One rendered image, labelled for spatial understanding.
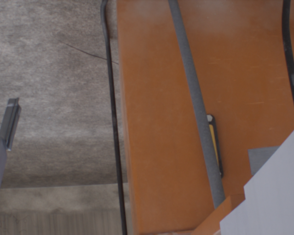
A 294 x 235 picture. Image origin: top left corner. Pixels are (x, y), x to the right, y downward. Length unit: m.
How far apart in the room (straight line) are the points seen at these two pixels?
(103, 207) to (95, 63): 1.38
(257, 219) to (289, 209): 0.09
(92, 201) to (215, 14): 1.78
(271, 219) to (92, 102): 1.44
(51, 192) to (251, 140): 1.88
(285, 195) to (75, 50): 1.16
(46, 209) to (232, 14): 1.86
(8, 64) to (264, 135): 0.82
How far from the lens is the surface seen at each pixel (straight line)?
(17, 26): 1.41
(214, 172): 0.91
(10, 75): 1.65
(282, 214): 0.45
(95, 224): 2.83
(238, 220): 0.66
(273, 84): 1.21
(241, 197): 0.77
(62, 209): 2.85
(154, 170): 1.09
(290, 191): 0.43
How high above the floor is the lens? 0.78
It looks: 23 degrees down
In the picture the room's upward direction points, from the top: 174 degrees clockwise
